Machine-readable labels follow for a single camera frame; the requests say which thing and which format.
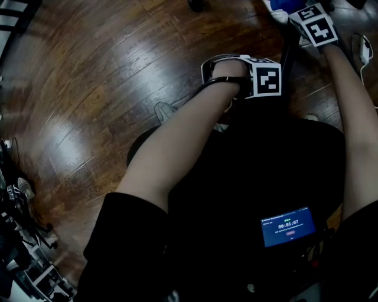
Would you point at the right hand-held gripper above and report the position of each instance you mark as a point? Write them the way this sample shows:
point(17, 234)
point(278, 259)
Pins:
point(320, 29)

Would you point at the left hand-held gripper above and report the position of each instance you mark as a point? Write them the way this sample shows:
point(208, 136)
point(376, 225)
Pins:
point(268, 81)

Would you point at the black office chair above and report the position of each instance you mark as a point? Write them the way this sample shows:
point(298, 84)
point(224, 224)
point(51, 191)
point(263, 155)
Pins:
point(288, 50)

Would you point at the blue cloth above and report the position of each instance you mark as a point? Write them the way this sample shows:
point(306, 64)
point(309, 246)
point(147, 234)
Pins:
point(288, 3)

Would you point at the person's left forearm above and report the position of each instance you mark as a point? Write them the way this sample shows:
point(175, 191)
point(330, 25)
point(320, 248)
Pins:
point(177, 141)

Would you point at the person's right forearm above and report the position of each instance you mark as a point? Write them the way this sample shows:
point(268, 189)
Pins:
point(358, 132)

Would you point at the white power adaptor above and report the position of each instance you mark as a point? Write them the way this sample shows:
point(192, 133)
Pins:
point(365, 51)

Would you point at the phone with blue screen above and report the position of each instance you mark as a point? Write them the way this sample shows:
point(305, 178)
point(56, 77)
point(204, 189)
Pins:
point(288, 227)

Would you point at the black metal railing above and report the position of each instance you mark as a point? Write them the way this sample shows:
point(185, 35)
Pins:
point(17, 29)

